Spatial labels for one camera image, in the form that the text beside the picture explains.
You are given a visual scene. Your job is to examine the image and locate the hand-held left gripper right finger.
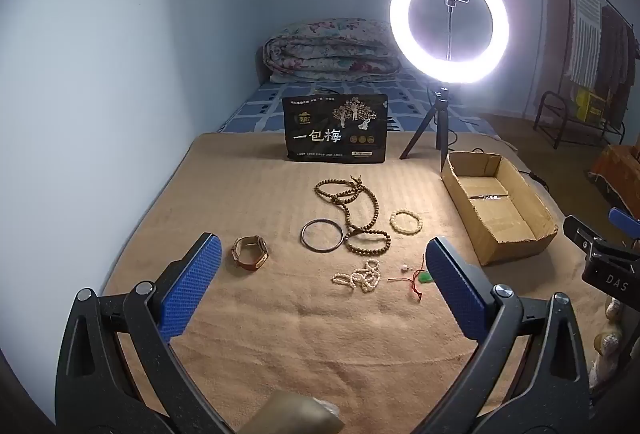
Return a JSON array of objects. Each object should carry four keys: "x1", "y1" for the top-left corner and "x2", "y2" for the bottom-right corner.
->
[{"x1": 424, "y1": 237, "x2": 594, "y2": 434}]

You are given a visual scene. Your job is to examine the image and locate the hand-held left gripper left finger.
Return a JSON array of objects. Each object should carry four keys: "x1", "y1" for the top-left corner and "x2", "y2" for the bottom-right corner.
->
[{"x1": 55, "y1": 231, "x2": 236, "y2": 434}]

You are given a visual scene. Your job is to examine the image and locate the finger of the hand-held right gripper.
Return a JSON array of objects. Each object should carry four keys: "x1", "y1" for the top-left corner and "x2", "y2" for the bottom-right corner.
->
[
  {"x1": 563, "y1": 215, "x2": 640, "y2": 261},
  {"x1": 608, "y1": 207, "x2": 640, "y2": 240}
]

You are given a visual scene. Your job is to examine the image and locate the red string jade pendant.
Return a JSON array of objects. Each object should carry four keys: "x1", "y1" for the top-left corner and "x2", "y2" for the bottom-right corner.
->
[{"x1": 387, "y1": 254, "x2": 437, "y2": 303}]

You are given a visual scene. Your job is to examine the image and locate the gold wristwatch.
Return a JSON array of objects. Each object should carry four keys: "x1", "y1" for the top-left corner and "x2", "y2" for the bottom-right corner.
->
[{"x1": 231, "y1": 235, "x2": 269, "y2": 271}]

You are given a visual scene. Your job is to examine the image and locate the cardboard box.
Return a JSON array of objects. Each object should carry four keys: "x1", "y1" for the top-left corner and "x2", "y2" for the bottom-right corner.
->
[{"x1": 441, "y1": 151, "x2": 559, "y2": 266}]

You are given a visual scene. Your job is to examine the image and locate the pearl necklace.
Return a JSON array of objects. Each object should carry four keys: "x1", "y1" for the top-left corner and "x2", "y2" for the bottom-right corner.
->
[{"x1": 332, "y1": 260, "x2": 384, "y2": 294}]

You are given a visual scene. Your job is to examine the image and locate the wooden bead necklace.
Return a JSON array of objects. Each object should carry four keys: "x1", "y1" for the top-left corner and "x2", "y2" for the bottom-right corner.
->
[{"x1": 314, "y1": 174, "x2": 392, "y2": 258}]

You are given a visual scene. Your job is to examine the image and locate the metal bangle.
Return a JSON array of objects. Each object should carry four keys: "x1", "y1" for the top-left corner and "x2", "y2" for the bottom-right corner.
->
[{"x1": 300, "y1": 219, "x2": 345, "y2": 255}]

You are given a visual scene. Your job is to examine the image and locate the person's right hand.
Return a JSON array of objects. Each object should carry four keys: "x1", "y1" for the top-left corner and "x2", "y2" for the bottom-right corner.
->
[{"x1": 589, "y1": 298, "x2": 640, "y2": 390}]

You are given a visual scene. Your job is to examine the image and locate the person's left hand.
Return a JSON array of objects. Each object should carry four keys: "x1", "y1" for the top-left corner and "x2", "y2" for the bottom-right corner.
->
[{"x1": 240, "y1": 390, "x2": 347, "y2": 434}]

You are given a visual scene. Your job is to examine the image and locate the orange cloth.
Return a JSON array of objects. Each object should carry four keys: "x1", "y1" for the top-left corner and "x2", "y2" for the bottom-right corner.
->
[{"x1": 589, "y1": 143, "x2": 640, "y2": 216}]

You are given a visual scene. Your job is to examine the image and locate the yellow box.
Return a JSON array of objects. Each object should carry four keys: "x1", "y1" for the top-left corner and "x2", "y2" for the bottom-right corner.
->
[{"x1": 575, "y1": 89, "x2": 609, "y2": 123}]

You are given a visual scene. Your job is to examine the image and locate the dark hanging garments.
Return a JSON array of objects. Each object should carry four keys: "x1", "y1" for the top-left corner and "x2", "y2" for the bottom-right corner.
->
[{"x1": 597, "y1": 6, "x2": 637, "y2": 127}]

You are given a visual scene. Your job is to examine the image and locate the black tripod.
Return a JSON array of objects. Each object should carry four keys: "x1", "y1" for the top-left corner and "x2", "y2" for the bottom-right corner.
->
[{"x1": 399, "y1": 83, "x2": 459, "y2": 173}]

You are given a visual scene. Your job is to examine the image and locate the blue checked bed sheet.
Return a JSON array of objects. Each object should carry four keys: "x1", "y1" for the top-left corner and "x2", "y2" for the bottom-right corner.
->
[{"x1": 219, "y1": 73, "x2": 502, "y2": 136}]

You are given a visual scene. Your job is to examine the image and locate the white knit towel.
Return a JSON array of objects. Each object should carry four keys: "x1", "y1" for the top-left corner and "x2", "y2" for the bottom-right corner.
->
[{"x1": 567, "y1": 0, "x2": 604, "y2": 88}]

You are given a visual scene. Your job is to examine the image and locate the black snack bag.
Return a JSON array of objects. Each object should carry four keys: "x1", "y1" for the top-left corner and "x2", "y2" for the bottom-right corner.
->
[{"x1": 282, "y1": 93, "x2": 390, "y2": 164}]

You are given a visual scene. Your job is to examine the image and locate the folded floral quilt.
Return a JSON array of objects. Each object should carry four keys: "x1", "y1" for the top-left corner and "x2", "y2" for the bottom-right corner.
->
[{"x1": 263, "y1": 18, "x2": 401, "y2": 84}]

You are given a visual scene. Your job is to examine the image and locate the cream bead bracelet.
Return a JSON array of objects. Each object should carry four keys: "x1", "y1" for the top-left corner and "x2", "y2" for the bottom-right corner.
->
[{"x1": 389, "y1": 209, "x2": 425, "y2": 235}]

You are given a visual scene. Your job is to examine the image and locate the black cable with switch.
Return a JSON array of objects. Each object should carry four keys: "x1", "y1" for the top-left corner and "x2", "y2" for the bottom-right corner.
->
[{"x1": 447, "y1": 117, "x2": 552, "y2": 189}]

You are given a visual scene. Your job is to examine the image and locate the ring light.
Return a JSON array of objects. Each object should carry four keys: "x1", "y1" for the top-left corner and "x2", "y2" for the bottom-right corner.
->
[{"x1": 389, "y1": 0, "x2": 510, "y2": 86}]

